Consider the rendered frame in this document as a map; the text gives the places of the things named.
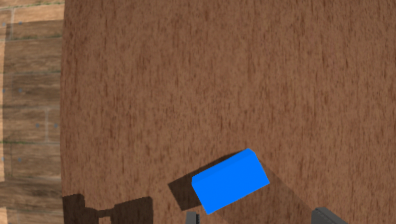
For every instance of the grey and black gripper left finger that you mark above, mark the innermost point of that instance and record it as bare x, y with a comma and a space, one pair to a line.
192, 217

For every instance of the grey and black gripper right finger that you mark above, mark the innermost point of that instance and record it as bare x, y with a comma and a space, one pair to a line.
322, 215

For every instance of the blue block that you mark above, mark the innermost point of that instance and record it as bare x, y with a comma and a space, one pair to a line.
229, 180

